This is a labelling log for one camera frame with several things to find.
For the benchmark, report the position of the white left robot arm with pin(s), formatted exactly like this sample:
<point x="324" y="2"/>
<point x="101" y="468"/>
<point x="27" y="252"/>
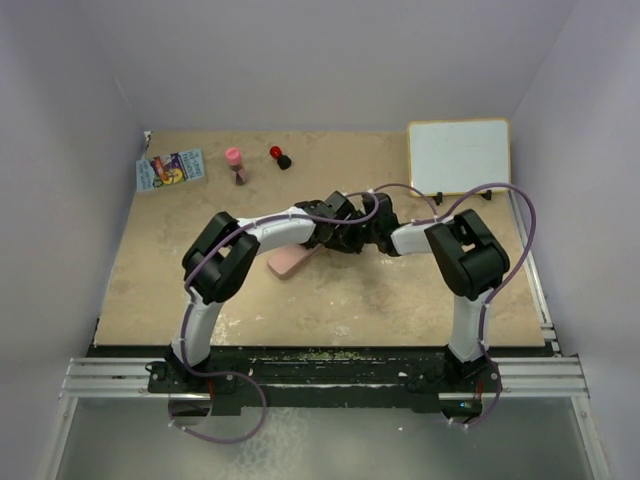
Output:
<point x="219" y="260"/>

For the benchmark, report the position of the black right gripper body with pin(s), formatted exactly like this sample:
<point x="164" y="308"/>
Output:
<point x="365" y="233"/>

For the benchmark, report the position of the small whiteboard wooden frame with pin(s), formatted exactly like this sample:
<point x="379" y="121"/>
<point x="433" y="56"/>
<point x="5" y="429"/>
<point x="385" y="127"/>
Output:
<point x="454" y="156"/>

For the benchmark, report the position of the blue illustrated booklet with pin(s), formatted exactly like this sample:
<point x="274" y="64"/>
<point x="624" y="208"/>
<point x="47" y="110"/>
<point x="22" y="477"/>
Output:
<point x="167" y="170"/>

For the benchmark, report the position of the pink glasses case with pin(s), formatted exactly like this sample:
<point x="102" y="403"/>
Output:
<point x="284" y="262"/>

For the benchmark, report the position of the red and black bottle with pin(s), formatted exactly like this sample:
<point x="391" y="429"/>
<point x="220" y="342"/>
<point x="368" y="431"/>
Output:
<point x="283" y="161"/>

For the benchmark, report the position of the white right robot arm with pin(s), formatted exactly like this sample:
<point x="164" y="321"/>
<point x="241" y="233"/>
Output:
<point x="471" y="261"/>

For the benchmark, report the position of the aluminium frame rail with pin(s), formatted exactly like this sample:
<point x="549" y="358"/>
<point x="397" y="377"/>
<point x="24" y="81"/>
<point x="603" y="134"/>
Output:
<point x="106" y="378"/>

